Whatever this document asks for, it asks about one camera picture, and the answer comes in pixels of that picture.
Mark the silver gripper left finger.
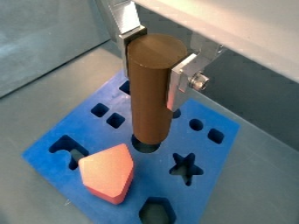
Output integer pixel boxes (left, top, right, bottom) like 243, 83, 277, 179
95, 0, 147, 73

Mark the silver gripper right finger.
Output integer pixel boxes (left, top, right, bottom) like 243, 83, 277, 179
167, 33, 227, 111

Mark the brown cylinder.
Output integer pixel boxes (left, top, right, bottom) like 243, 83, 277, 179
127, 34, 187, 144

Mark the blue shape sorter board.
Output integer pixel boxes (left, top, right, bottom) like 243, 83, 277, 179
23, 73, 239, 224

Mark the red pentagon prism block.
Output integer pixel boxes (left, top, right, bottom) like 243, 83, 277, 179
79, 143, 135, 205

